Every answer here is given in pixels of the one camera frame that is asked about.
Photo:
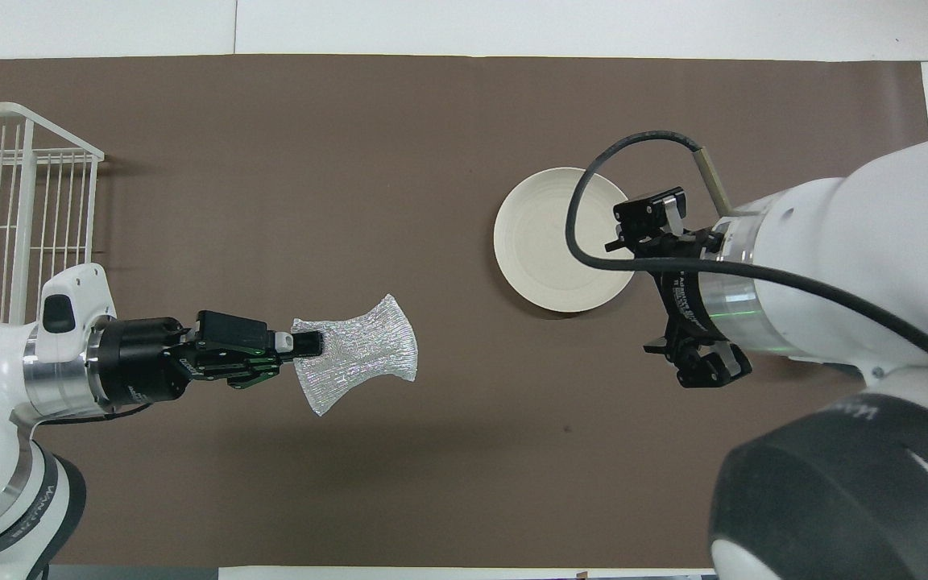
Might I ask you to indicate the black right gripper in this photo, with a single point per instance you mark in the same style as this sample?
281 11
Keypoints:
689 298

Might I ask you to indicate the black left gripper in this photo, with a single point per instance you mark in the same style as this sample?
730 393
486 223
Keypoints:
134 362

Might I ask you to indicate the silver mesh sponge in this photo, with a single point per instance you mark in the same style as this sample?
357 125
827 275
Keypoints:
359 354

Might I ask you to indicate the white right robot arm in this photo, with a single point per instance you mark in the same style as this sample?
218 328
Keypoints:
875 242

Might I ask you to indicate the cream round plate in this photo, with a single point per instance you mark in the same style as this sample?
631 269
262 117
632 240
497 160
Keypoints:
536 242

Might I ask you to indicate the brown table mat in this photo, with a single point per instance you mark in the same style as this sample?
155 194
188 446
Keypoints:
432 483

